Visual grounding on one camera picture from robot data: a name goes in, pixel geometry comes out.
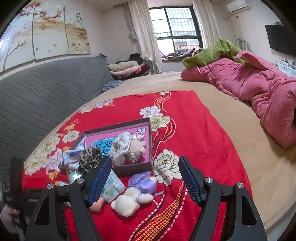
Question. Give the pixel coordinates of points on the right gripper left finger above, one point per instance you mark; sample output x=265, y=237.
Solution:
x=48, y=221

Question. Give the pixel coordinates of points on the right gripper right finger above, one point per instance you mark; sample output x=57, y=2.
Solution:
x=242, y=220

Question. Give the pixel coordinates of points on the pink makeup sponge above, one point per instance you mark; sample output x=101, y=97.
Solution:
x=97, y=206

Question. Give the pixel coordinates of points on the white blue wrappers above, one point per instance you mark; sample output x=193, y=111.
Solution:
x=71, y=158

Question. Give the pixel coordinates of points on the cream plush with purple dress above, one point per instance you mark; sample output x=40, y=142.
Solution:
x=141, y=189

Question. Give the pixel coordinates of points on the white tissue pack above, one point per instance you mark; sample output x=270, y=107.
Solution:
x=112, y=188

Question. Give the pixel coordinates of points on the leopard print scrunchie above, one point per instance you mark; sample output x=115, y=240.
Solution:
x=89, y=158

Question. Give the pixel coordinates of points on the white floral scrunchie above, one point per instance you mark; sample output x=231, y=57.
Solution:
x=120, y=148

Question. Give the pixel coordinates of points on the green sponge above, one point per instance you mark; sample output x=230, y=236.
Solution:
x=72, y=175

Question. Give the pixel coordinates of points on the person's hand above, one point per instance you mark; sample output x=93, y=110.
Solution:
x=7, y=217

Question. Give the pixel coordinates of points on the beige bed sheet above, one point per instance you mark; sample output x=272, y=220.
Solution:
x=270, y=168

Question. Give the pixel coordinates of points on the red floral blanket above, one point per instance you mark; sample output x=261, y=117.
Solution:
x=181, y=126

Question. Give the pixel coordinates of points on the cream plush with pink dress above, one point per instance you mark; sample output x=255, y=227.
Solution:
x=137, y=147

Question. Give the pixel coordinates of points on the shallow cardboard box tray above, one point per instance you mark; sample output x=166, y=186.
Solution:
x=103, y=138

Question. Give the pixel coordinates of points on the grey quilted headboard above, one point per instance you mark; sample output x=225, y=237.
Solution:
x=35, y=100

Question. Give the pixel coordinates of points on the pink quilt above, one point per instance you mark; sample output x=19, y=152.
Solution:
x=270, y=91

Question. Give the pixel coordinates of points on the blankets on window sill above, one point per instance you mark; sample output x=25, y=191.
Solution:
x=177, y=57

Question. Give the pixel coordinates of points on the blue patterned cloth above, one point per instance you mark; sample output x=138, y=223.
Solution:
x=111, y=85

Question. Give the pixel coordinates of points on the green blanket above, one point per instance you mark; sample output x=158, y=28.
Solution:
x=223, y=48

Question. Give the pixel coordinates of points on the stack of folded blankets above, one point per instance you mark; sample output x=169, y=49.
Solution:
x=131, y=68

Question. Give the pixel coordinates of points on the white tv cabinet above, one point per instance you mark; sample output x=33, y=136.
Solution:
x=288, y=70

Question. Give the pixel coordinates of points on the right white curtain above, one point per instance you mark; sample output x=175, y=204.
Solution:
x=207, y=22

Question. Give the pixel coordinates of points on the white curtain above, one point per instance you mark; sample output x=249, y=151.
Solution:
x=138, y=21
x=207, y=22

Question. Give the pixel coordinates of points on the left white curtain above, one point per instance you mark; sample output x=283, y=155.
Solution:
x=138, y=21

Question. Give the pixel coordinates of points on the white air conditioner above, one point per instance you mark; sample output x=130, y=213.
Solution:
x=237, y=5

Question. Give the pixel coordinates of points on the window with dark frame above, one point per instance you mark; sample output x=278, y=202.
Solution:
x=176, y=29

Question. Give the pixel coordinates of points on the black wall television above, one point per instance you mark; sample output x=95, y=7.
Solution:
x=280, y=39

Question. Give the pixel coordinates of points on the blossom wall painting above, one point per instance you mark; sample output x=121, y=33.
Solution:
x=43, y=30

